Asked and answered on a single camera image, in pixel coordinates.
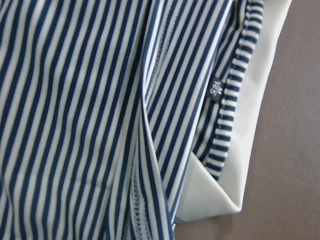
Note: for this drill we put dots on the blue white striped polo shirt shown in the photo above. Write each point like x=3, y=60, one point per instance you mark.
x=121, y=118

